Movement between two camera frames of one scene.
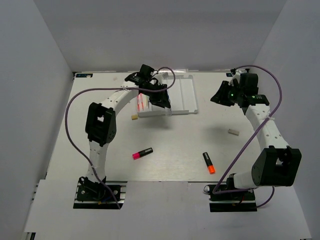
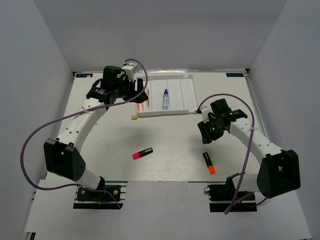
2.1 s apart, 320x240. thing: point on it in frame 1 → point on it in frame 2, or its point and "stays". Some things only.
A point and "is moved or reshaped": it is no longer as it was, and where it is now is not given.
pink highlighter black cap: x=142 y=153 stays
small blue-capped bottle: x=168 y=111 is moved or reshaped
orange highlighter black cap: x=209 y=163 stays
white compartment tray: x=182 y=97 stays
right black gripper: x=220 y=97 → x=207 y=136
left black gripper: x=162 y=99 → x=124 y=79
